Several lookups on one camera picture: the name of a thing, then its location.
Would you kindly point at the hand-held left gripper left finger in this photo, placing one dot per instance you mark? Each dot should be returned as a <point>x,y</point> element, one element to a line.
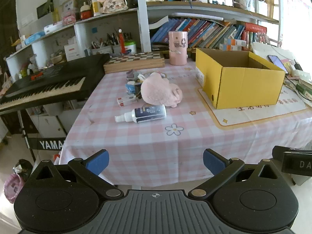
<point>100,162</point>

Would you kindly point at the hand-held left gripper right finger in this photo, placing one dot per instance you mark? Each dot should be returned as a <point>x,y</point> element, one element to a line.
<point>214,163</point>

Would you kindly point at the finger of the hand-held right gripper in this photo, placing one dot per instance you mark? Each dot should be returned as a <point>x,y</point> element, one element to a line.
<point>277,152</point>

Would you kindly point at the white red small carton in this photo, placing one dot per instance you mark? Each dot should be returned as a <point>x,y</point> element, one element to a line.
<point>124,101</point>

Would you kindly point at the white spray bottle dark label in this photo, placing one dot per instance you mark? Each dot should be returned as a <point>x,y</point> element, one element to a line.
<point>148,113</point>

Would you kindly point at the yellow cardboard box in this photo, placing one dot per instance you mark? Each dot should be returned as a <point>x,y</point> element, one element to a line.
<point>243,87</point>

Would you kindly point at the black binder clip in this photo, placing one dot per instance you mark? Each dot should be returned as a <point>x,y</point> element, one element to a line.
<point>138,96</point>

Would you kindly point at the blue white small packet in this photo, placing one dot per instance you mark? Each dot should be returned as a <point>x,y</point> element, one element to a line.
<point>131,87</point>

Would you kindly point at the pink plush toy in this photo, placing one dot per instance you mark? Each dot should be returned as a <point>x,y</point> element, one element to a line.
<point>158,90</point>

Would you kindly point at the white yellow-edged desk mat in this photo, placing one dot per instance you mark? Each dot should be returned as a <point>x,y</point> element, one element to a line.
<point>256,117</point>

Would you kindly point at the black keyboard stand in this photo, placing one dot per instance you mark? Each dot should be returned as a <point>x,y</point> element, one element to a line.
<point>48,144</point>

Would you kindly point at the white cabinet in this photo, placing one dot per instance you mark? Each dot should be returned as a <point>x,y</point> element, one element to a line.
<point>48,124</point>

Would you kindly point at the green book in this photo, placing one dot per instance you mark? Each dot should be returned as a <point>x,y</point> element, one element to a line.
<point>304,90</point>

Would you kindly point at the black plastic bag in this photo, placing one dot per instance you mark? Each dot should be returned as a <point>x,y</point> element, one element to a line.
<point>24,165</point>

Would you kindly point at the white plastic case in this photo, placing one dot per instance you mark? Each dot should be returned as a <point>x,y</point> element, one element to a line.
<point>301,73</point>

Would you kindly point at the black charger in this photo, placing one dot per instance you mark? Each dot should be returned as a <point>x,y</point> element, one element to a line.
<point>297,66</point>

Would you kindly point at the black smartphone lit screen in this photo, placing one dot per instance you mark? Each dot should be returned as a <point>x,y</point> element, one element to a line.
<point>277,63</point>

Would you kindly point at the pink bag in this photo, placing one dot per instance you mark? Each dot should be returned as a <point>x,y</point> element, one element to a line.
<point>13,187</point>

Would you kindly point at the grey toy truck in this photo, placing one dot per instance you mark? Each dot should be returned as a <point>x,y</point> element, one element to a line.
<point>132,74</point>

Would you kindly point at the black electronic keyboard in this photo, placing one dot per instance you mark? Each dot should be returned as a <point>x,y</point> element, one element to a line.
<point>48,78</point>

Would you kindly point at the white paper sheets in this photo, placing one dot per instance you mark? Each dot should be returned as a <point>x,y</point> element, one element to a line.
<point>262,51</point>

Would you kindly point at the wooden chessboard box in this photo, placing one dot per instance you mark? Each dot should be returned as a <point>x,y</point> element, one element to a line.
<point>134,62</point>

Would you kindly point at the pen holder with pens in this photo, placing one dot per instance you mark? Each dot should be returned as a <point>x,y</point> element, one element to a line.
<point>102,50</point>

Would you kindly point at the white box red label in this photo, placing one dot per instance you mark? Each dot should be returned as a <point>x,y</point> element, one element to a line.
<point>72,52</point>

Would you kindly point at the orange white carton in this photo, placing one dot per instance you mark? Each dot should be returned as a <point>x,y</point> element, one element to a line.
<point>235,42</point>
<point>231,48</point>

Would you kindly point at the pink cylindrical tin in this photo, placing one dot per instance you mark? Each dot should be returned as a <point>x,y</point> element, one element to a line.
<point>178,53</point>

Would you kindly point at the green white jar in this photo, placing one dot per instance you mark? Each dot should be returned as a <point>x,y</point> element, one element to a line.
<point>130,47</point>

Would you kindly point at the red white-capped bottle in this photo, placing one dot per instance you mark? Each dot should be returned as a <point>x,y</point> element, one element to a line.
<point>121,41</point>

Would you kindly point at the red boxed book set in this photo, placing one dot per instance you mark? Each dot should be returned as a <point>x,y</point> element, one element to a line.
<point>256,29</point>

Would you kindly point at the row of slanted books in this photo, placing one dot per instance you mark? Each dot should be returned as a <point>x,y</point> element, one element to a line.
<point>207,31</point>

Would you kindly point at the blue tissue pack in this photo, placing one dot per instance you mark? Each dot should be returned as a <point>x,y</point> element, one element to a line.
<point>35,37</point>

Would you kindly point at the white flat carton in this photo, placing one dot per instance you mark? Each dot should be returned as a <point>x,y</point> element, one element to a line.
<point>53,27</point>

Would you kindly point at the pink tissue box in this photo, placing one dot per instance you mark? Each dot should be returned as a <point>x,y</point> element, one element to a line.
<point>68,19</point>

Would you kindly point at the red white doll jar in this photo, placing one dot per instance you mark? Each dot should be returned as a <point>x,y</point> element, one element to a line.
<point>85,13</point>

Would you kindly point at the white shelf unit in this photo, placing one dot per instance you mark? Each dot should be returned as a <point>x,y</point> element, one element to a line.
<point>142,17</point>

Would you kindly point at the white yellow bottle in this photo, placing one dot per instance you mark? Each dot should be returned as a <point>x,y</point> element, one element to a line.
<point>95,8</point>

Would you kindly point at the smartphone on stand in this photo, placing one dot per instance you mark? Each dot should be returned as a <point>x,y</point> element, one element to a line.
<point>220,0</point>

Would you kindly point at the dark picture frame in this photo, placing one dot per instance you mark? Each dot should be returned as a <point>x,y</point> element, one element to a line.
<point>45,9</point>

